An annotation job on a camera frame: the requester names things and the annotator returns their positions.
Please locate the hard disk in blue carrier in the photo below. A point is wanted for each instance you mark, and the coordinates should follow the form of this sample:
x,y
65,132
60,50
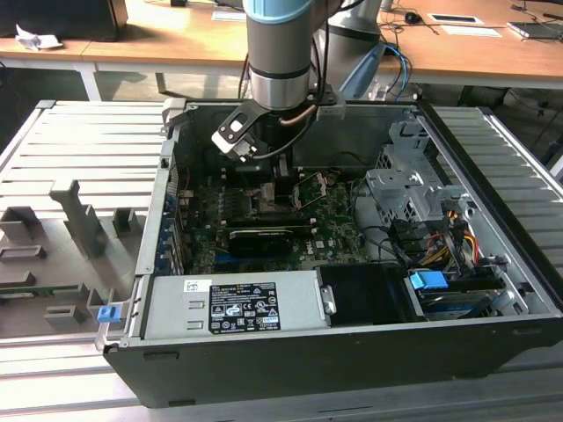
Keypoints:
x,y
429,280

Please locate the wooden desk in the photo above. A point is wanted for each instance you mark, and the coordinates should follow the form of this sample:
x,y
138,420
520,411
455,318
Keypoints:
x,y
176,35

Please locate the black plastic shroud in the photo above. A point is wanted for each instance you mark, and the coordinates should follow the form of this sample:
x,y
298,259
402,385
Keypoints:
x,y
365,294

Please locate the black box on desk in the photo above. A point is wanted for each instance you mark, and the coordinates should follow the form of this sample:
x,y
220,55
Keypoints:
x,y
57,17

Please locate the black RAM slot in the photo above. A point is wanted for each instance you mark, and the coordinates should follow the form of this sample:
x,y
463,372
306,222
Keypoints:
x,y
264,222

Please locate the grey parts rack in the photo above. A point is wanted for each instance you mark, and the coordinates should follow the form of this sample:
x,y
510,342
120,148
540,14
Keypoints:
x,y
79,220

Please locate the white paper sheet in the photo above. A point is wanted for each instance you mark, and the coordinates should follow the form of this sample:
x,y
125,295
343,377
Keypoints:
x,y
470,31

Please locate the black PC case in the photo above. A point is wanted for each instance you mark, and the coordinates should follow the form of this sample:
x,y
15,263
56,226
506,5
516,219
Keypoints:
x,y
308,369

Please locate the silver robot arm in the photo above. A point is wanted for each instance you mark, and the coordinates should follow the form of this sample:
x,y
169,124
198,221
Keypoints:
x,y
277,44

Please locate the white framed desk plate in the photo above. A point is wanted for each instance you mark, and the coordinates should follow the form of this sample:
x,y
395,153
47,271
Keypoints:
x,y
228,16
455,18

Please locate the silver metal drive cage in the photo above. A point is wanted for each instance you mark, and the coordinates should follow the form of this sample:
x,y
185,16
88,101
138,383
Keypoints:
x,y
396,189

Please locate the grey notebook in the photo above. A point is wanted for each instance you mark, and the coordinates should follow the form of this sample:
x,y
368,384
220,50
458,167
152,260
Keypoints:
x,y
534,30

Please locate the grey power supply with label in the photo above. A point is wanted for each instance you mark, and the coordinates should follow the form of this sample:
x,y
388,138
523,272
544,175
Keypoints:
x,y
176,303

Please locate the black graphics card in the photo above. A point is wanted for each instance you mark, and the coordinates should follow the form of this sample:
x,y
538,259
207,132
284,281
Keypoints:
x,y
259,242

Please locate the green RAM stick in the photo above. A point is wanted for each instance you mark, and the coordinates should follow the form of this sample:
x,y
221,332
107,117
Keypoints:
x,y
35,290

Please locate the green motherboard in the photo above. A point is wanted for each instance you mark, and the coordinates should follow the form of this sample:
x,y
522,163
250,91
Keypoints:
x,y
334,237

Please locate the crumpled white paper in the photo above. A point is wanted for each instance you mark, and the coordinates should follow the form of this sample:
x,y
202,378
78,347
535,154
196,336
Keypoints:
x,y
37,37

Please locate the blue case latch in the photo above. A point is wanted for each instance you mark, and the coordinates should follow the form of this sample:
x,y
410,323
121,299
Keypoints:
x,y
108,315

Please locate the CPU socket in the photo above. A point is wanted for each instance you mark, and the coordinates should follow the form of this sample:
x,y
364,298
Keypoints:
x,y
282,211

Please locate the pale blue teach pendant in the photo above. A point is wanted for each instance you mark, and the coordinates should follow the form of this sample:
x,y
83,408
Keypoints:
x,y
360,72

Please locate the black computer mouse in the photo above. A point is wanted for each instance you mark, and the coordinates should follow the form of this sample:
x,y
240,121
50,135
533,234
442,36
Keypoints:
x,y
412,17

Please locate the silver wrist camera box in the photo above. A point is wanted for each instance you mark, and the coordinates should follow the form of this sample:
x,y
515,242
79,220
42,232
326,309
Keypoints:
x,y
331,107
235,132

